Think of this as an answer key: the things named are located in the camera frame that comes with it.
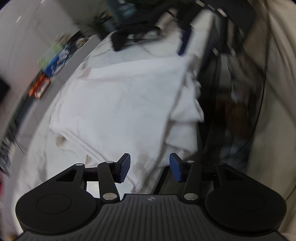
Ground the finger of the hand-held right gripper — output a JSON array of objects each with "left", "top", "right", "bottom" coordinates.
[{"left": 178, "top": 24, "right": 192, "bottom": 56}]

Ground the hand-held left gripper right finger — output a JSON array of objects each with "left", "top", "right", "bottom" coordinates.
[{"left": 169, "top": 153, "right": 251, "bottom": 204}]

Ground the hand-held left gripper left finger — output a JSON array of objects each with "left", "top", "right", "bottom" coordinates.
[{"left": 50, "top": 153, "right": 131, "bottom": 205}]

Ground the white cloth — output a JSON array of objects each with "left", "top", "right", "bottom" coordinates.
[{"left": 81, "top": 32, "right": 185, "bottom": 67}]

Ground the black garment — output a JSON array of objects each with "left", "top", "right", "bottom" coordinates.
[{"left": 111, "top": 7, "right": 192, "bottom": 52}]

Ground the person's beige garment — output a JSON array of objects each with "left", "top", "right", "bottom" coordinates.
[{"left": 240, "top": 0, "right": 296, "bottom": 232}]

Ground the black and white plush toy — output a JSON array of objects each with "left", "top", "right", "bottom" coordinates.
[{"left": 67, "top": 32, "right": 90, "bottom": 49}]

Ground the orange tray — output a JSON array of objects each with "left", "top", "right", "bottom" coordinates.
[{"left": 28, "top": 75, "right": 51, "bottom": 100}]

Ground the landscape painting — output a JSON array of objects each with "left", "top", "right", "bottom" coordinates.
[{"left": 38, "top": 44, "right": 70, "bottom": 77}]

